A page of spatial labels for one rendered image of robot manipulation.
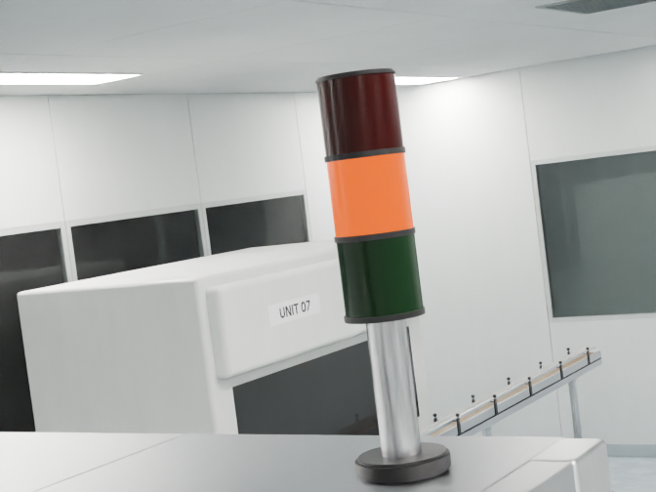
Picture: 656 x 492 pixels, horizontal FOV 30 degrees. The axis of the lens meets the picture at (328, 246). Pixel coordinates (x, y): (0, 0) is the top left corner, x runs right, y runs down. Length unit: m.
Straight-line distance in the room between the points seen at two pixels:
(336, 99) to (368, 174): 0.05
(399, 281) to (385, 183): 0.06
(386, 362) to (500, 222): 8.72
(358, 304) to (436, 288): 9.03
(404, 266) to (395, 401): 0.08
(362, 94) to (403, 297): 0.12
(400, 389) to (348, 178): 0.13
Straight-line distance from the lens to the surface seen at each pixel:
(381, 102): 0.74
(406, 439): 0.77
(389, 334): 0.75
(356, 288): 0.74
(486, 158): 9.48
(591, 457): 0.79
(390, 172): 0.74
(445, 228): 9.67
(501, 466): 0.77
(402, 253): 0.74
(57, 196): 6.92
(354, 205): 0.74
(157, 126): 7.62
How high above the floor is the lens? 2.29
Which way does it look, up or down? 3 degrees down
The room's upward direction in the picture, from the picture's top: 7 degrees counter-clockwise
